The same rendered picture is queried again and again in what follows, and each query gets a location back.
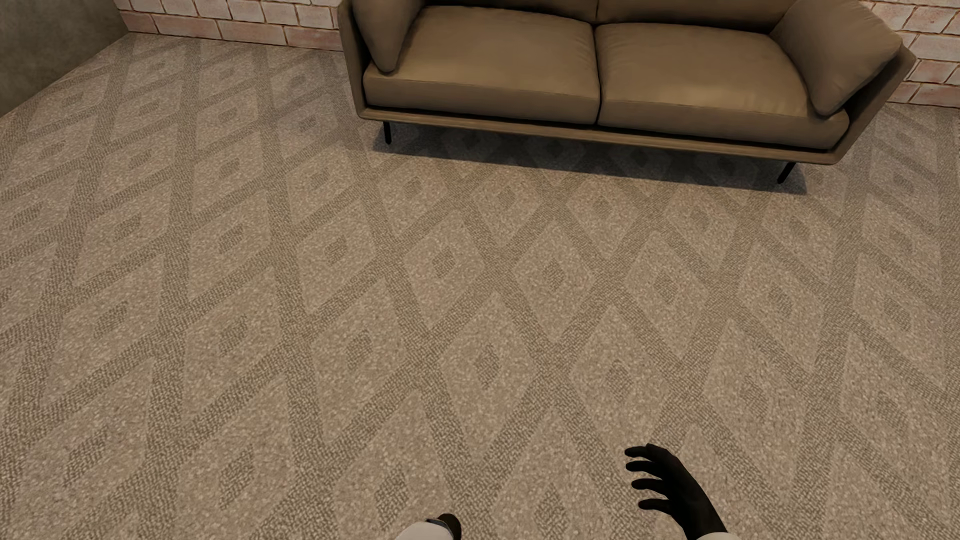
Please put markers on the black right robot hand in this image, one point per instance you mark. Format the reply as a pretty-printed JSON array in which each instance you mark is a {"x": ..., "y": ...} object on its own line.
[{"x": 671, "y": 484}]

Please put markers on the tan two-seat sofa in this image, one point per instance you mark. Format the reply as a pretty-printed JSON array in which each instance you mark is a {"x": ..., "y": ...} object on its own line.
[{"x": 600, "y": 71}]

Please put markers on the white and black robot leg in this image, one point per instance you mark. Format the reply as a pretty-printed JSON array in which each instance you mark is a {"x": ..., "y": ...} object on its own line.
[{"x": 431, "y": 529}]

